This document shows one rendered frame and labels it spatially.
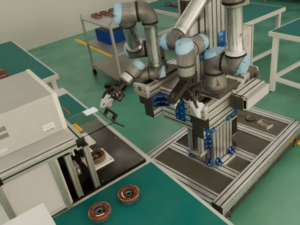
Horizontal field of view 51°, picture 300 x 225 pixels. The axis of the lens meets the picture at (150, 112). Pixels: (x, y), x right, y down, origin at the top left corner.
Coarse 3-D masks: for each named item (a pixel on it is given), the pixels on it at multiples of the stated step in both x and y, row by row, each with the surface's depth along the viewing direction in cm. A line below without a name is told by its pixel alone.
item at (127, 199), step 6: (126, 186) 163; (132, 186) 162; (120, 192) 160; (126, 192) 161; (138, 192) 159; (120, 198) 157; (126, 198) 156; (132, 198) 155; (138, 198) 158; (126, 204) 156
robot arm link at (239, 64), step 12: (228, 0) 151; (240, 0) 150; (228, 12) 156; (240, 12) 156; (228, 24) 160; (240, 24) 159; (228, 36) 165; (240, 36) 163; (228, 48) 169; (240, 48) 167; (228, 60) 172; (240, 60) 169; (228, 72) 178; (240, 72) 172
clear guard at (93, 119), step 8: (80, 112) 180; (88, 112) 178; (96, 112) 177; (72, 120) 173; (80, 120) 172; (88, 120) 171; (96, 120) 170; (104, 120) 169; (112, 120) 170; (88, 128) 164; (96, 128) 163
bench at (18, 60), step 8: (0, 48) 427; (8, 48) 421; (16, 48) 417; (0, 56) 396; (8, 56) 391; (16, 56) 387; (24, 56) 383; (32, 56) 379; (0, 64) 369; (8, 64) 365; (16, 64) 362; (24, 64) 358; (32, 64) 354; (40, 64) 350; (8, 72) 342; (16, 72) 339; (40, 72) 329; (48, 72) 326; (48, 80) 316; (56, 88) 328
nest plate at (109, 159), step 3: (105, 153) 190; (108, 156) 187; (84, 159) 188; (105, 159) 185; (108, 159) 185; (111, 159) 184; (84, 162) 185; (102, 162) 183; (105, 162) 183; (108, 162) 183; (96, 165) 182; (99, 165) 181; (102, 165) 181; (96, 168) 180; (99, 168) 181
